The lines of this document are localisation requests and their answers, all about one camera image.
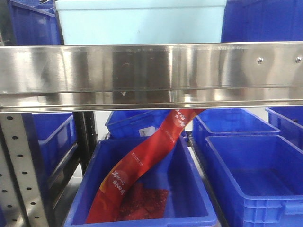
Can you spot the blue bin below left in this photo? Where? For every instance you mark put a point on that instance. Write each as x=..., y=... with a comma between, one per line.
x=50, y=140

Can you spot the blue bin below far right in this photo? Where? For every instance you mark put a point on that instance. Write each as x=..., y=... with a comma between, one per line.
x=289, y=120

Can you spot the tilted blue bin with label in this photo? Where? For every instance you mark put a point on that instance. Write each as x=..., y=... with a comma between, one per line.
x=135, y=123

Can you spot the blue bin below right rear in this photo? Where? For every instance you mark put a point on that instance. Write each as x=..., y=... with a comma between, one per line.
x=229, y=122

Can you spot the blue bin below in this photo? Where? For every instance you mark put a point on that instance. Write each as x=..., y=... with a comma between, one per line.
x=258, y=180
x=50, y=140
x=188, y=203
x=289, y=120
x=229, y=122

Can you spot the perforated steel shelf upright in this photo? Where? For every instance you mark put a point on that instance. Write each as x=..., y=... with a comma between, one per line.
x=35, y=205

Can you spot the light teal plastic bin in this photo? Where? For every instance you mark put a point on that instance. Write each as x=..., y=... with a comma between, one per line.
x=110, y=22

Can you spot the blue bin behind right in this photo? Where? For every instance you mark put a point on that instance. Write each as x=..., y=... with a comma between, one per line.
x=263, y=20

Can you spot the black shelf post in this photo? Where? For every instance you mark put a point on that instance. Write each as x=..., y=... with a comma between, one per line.
x=87, y=137

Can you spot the blue bin below centre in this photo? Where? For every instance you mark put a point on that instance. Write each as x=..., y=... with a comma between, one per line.
x=188, y=203

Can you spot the red printed banner strip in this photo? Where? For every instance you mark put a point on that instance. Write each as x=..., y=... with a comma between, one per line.
x=136, y=163

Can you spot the stainless steel shelf front rail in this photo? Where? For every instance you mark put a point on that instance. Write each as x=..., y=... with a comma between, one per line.
x=163, y=76

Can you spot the blue bin behind left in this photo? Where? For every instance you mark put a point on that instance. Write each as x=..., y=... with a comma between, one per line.
x=34, y=22

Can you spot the red packaged goods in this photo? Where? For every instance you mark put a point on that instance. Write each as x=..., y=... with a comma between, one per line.
x=143, y=203

